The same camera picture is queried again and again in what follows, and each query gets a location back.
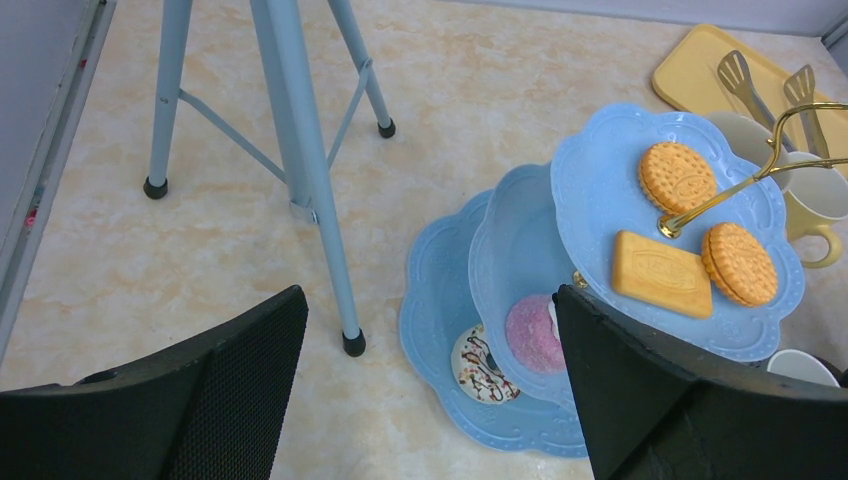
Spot white sprinkled donut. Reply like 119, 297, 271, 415
451, 323, 521, 405

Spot orange round biscuit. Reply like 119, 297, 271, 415
638, 142, 717, 215
701, 222, 779, 308

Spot blue three-tier cake stand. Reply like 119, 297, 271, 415
399, 104, 806, 458

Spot square orange biscuit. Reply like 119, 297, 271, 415
611, 230, 713, 319

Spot metal serving tongs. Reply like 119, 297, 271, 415
716, 50, 830, 158

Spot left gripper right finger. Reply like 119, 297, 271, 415
553, 285, 847, 479

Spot grey ceramic cup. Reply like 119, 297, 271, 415
766, 349, 840, 387

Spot blue tripod stand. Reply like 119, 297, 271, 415
143, 0, 396, 357

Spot yellow ceramic mug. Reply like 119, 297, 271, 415
784, 167, 847, 269

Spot yellow serving tray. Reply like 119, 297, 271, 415
651, 24, 847, 157

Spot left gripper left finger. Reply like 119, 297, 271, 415
1, 285, 308, 479

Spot beige ceramic mug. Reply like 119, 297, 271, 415
705, 112, 774, 168

